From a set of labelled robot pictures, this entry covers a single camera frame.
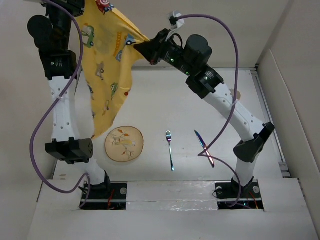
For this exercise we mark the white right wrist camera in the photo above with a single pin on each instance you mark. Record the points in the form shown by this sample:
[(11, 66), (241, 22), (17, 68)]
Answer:
[(175, 23)]

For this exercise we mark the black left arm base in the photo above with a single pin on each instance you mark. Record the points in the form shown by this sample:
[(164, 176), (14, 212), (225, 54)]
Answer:
[(109, 195)]

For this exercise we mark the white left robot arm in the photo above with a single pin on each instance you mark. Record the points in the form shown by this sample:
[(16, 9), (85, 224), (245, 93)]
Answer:
[(62, 72)]

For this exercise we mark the yellow vehicle print cloth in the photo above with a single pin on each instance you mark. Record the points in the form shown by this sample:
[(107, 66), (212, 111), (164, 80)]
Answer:
[(108, 56)]

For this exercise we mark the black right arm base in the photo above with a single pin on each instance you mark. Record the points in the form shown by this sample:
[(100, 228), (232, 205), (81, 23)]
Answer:
[(229, 198)]

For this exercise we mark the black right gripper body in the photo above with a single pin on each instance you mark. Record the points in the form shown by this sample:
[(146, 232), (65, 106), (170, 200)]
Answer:
[(164, 50)]

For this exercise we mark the beige bird pattern plate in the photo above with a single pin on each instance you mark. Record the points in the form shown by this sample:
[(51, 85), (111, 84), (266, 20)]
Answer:
[(124, 144)]

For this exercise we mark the iridescent metal knife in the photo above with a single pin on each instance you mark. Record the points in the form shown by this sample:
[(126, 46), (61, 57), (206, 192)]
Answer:
[(204, 146)]

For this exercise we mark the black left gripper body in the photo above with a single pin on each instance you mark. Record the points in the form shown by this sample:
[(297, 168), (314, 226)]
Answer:
[(63, 21)]

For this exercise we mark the pink cup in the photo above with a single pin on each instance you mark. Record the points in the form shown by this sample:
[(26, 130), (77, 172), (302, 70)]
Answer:
[(238, 94)]

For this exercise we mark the iridescent metal fork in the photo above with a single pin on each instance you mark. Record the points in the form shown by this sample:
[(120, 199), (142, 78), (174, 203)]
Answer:
[(169, 139)]

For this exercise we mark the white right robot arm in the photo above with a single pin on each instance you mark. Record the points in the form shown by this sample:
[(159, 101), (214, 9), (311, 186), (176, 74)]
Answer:
[(205, 82)]

